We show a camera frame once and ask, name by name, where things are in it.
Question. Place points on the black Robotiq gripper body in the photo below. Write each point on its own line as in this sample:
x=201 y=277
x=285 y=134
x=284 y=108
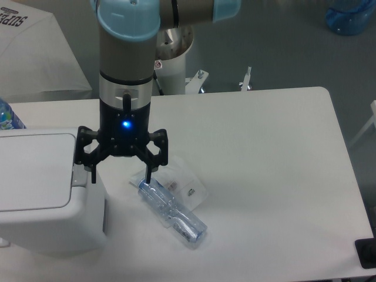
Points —
x=121 y=133

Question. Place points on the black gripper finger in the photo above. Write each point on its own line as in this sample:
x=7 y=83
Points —
x=153 y=162
x=105 y=147

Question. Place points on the white push-lid trash can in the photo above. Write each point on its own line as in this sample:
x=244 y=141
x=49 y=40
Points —
x=48 y=202

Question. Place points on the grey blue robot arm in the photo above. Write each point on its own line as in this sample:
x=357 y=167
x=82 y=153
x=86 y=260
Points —
x=127 y=52

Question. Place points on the clear plastic bag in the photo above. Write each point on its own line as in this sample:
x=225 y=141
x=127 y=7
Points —
x=178 y=178

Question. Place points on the blue labelled drink bottle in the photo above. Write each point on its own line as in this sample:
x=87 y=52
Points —
x=9 y=119

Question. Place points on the clear empty plastic bottle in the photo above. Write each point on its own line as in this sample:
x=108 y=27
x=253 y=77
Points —
x=172 y=213

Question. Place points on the white printed cloth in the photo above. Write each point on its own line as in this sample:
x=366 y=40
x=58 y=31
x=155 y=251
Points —
x=36 y=59

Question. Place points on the blue water jug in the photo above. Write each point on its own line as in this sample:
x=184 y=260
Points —
x=348 y=18

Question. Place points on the black device at table edge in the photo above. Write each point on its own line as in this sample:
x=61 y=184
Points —
x=366 y=252

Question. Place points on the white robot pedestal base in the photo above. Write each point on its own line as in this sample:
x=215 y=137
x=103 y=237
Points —
x=170 y=64

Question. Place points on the white frame at right edge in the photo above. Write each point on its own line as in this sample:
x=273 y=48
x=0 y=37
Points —
x=367 y=129

